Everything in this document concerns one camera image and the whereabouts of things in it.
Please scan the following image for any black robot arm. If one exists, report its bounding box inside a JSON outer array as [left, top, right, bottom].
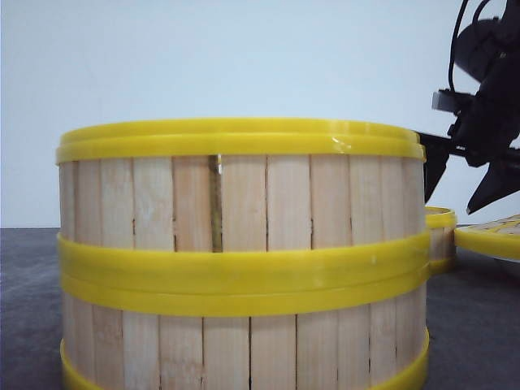
[[419, 1, 519, 214]]

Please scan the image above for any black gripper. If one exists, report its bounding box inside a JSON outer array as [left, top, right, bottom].
[[419, 80, 519, 215]]

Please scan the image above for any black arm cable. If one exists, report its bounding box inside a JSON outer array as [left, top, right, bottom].
[[448, 0, 492, 97]]

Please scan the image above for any front bamboo steamer basket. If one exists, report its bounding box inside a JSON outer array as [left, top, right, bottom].
[[60, 274, 429, 389]]

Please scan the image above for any yellow rimmed steamer lid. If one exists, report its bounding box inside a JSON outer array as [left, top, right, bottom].
[[454, 214, 519, 261]]

